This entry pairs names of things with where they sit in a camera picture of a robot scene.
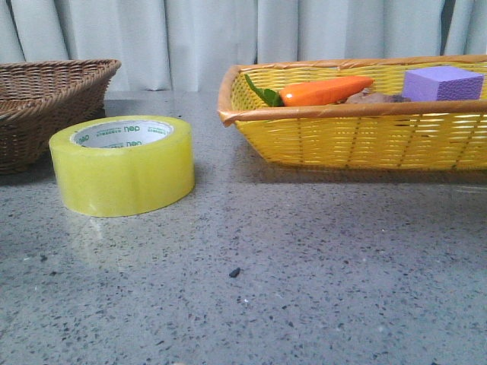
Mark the yellow woven plastic basket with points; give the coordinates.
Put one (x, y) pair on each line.
(445, 135)

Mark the brown lumpy toy item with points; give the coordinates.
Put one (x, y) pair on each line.
(365, 96)

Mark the orange toy carrot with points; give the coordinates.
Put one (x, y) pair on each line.
(312, 93)

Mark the brown wicker basket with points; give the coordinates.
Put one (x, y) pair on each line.
(39, 99)

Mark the yellow-clear packing tape roll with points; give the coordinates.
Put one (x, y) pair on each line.
(121, 166)

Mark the light grey curtain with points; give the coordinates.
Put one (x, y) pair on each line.
(189, 45)

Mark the purple foam cube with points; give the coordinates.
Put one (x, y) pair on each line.
(442, 83)

